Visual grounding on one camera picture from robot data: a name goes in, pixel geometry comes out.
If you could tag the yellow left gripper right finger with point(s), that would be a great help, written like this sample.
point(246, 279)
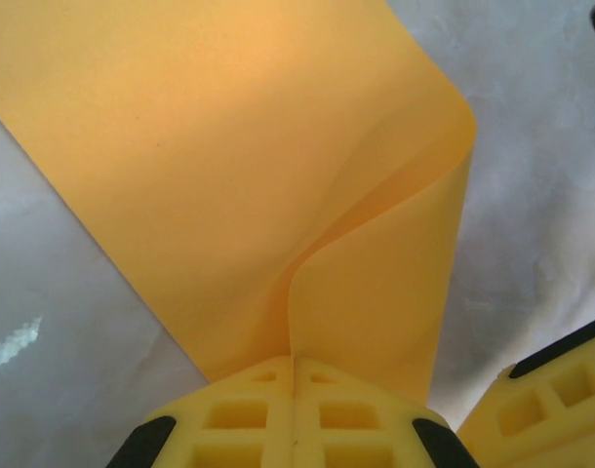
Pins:
point(356, 414)

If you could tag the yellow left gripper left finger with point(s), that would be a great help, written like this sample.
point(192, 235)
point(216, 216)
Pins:
point(239, 414)

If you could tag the yellow cloth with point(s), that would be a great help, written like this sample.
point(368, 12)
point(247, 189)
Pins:
point(229, 146)

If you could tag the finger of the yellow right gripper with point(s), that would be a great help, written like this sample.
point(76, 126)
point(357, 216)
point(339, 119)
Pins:
point(546, 419)

